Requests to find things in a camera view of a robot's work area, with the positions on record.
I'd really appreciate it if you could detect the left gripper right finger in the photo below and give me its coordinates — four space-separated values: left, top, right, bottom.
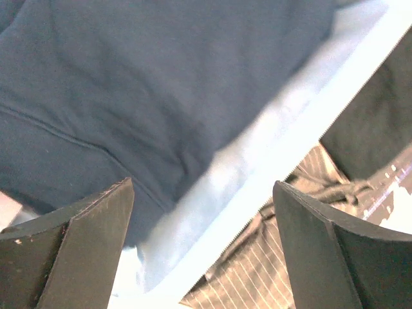
273 182 411 308

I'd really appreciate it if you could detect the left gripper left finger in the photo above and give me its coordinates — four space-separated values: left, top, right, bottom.
1 178 135 308

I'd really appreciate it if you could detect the grey pinstriped shirt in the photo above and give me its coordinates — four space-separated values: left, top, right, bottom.
181 144 358 308

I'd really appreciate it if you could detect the black garment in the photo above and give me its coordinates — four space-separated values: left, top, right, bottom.
321 32 411 180

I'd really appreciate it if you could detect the navy blue sweater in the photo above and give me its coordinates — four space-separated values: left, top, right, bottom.
0 0 350 213

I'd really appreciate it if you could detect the mint green open suitcase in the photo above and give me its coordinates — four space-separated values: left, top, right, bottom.
109 1 411 308

